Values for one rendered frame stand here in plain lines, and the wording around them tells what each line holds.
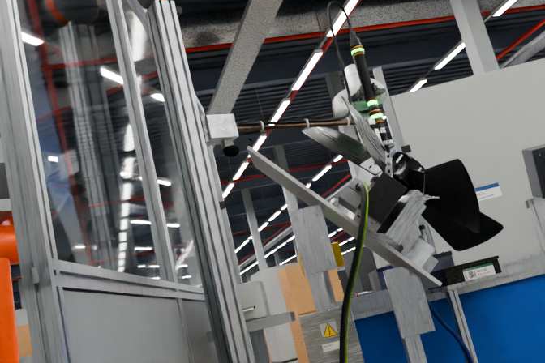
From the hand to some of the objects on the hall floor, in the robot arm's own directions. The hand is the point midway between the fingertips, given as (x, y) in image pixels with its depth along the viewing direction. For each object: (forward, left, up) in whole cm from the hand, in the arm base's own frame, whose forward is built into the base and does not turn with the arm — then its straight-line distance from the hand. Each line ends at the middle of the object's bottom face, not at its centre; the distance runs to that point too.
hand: (367, 89), depth 231 cm
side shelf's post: (-2, -56, -152) cm, 163 cm away
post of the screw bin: (-14, +14, -153) cm, 154 cm away
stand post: (+11, -14, -152) cm, 154 cm away
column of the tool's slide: (+27, -67, -152) cm, 169 cm away
